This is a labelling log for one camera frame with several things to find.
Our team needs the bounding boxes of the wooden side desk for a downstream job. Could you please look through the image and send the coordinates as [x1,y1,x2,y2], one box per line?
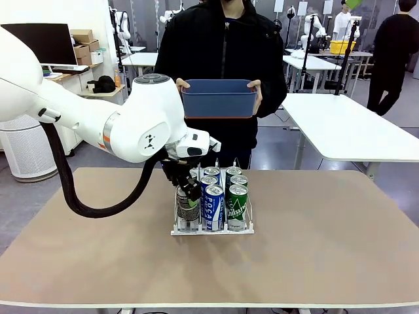
[42,61,128,105]

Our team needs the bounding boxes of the person's left forearm black sleeve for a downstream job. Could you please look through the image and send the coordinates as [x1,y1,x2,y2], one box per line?
[258,75,288,120]

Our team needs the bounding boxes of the person in black jacket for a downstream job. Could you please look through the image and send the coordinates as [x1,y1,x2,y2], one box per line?
[153,0,288,171]

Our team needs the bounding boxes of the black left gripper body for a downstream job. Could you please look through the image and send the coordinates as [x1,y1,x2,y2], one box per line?
[161,156,201,188]

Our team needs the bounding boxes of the person's right hand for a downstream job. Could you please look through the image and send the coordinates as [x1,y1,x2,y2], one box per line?
[175,77,192,94]

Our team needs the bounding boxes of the black computer monitor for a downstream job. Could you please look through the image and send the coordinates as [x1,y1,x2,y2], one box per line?
[0,23,79,67]

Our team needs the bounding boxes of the large white desk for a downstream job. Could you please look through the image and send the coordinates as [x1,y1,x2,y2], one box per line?
[280,94,419,180]

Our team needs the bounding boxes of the blue bin with orange handles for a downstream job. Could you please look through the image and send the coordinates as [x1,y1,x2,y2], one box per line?
[181,79,258,120]

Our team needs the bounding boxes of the figure in white shirt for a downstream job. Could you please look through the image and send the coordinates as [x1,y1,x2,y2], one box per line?
[333,2,354,43]

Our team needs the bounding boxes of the black tripod stand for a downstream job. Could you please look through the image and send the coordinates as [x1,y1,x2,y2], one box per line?
[333,18,361,96]

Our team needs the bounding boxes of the yellow plastic crate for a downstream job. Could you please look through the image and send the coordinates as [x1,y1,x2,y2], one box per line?
[329,39,357,55]

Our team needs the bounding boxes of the bystander in black clothes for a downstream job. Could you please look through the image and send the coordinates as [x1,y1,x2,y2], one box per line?
[366,0,419,117]

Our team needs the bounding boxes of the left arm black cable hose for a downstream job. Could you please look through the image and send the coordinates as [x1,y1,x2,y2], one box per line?
[41,120,167,219]

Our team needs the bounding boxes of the clear white can dispenser rack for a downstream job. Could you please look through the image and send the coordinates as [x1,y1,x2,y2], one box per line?
[170,158,256,237]

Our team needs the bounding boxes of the person's right forearm black sleeve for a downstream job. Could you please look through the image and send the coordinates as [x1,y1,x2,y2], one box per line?
[153,60,183,96]

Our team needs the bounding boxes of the white cylindrical air purifier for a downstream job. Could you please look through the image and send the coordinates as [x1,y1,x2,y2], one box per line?
[0,114,60,183]

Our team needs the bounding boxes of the white lab desk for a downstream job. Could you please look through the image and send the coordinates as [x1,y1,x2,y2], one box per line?
[282,54,343,96]
[120,52,160,81]

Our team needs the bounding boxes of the black cap bundle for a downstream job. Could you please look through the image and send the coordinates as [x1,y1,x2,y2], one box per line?
[86,75,117,94]

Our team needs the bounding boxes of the person's left hand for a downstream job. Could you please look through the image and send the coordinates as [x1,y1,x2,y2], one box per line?
[247,80,263,116]

